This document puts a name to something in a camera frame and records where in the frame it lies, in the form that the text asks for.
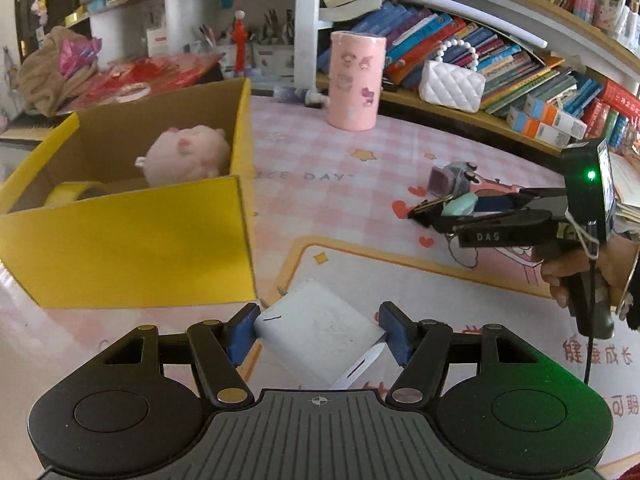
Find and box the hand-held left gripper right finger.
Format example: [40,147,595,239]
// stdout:
[377,301,543,407]

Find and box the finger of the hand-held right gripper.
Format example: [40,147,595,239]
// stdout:
[407,207,554,235]
[475,186,570,212]

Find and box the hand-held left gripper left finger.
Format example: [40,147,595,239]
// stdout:
[97,302,262,407]

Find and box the teal oval case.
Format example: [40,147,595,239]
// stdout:
[441,193,477,217]

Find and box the white charger block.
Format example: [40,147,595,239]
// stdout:
[252,278,389,391]

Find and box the yellow cardboard box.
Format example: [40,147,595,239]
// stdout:
[0,77,259,310]

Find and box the pink plush pig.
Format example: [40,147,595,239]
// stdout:
[134,124,232,189]

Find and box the yellow tape roll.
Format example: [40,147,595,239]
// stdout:
[47,181,114,207]

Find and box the person's right hand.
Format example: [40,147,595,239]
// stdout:
[541,237,640,312]

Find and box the grey mini device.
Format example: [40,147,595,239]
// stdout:
[428,161,477,199]

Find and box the black clip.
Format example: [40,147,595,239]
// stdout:
[407,197,452,226]

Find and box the orange and blue carton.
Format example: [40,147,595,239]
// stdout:
[506,109,572,149]
[523,94,589,139]

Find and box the red dictionary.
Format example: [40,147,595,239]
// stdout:
[581,79,640,157]

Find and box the pink printed tablecloth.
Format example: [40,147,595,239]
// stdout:
[0,94,640,466]

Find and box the white quilted handbag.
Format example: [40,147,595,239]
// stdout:
[418,37,487,114]

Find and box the row of slanted books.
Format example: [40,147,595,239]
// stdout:
[317,2,607,117]

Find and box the pen holder with pens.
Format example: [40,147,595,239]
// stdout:
[594,0,640,52]

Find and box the pink cylinder container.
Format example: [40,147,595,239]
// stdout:
[327,30,387,132]

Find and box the grey cylindrical tool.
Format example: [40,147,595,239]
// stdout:
[273,84,329,109]

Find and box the white bookshelf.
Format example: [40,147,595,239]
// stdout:
[65,0,640,156]

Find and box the white desk pen organiser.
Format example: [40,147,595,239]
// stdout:
[197,9,297,79]

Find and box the pile of red packets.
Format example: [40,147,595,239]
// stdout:
[61,54,224,112]

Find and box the red figurine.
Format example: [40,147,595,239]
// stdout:
[230,8,249,77]

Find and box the white and red small box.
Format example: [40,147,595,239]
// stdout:
[145,24,169,57]

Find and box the pink foil wrapper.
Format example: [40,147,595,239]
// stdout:
[58,36,102,79]

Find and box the tan cloth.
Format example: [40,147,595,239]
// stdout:
[16,25,102,117]

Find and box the black cable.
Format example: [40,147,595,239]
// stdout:
[581,219,602,387]

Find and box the tape ring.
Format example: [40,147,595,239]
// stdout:
[111,82,152,102]

